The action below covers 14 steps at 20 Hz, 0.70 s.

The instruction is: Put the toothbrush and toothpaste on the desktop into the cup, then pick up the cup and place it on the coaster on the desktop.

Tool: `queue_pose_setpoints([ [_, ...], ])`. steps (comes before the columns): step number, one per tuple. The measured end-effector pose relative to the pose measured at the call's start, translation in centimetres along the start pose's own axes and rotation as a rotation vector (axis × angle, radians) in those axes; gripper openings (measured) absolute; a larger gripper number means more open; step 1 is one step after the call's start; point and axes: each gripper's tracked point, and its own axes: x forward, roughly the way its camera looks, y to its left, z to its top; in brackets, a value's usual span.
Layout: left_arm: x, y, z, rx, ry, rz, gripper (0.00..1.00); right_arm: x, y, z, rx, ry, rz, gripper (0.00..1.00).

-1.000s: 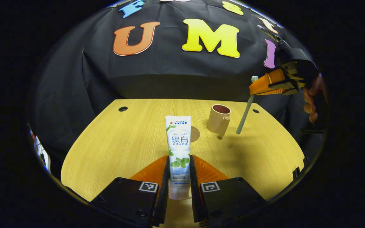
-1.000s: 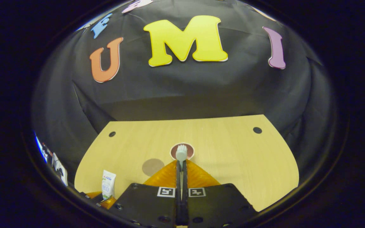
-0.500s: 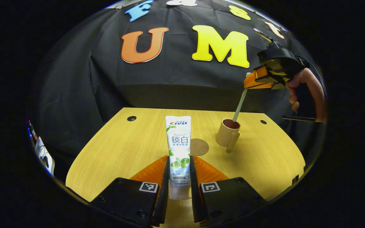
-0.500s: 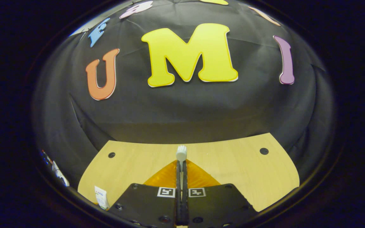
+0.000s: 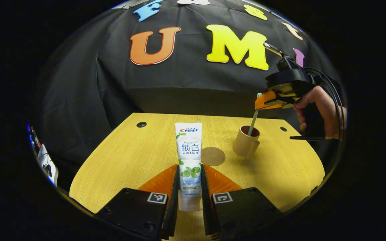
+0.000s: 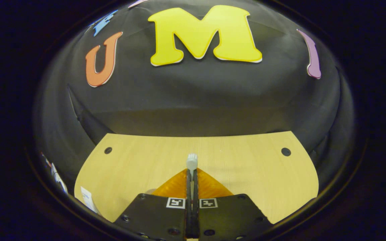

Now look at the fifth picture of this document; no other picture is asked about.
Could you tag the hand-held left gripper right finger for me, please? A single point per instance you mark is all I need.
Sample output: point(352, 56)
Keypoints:
point(206, 207)

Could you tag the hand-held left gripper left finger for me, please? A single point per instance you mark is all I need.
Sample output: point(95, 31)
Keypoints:
point(174, 207)

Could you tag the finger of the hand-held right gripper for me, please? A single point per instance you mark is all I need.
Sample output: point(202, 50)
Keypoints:
point(265, 100)

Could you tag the pale green toothbrush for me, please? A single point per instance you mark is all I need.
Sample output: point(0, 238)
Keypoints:
point(254, 120)

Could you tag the beige cup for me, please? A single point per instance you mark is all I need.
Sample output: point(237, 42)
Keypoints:
point(243, 144)

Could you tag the brown round coaster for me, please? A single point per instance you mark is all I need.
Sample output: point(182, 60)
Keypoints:
point(214, 156)

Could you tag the white toothpaste tube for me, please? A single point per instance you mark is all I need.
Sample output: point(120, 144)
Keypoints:
point(188, 150)

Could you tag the black backdrop cloth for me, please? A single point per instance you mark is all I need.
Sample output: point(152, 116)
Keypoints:
point(186, 80)

